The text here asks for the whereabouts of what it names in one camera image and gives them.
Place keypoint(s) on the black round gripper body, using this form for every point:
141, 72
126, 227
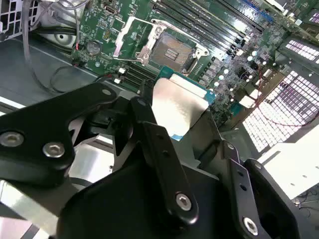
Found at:
119, 211

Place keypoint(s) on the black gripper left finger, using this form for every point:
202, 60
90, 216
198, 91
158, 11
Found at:
37, 129

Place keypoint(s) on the silver green CPU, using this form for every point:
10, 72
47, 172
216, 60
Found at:
177, 104

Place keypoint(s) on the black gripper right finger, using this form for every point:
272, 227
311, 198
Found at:
239, 204

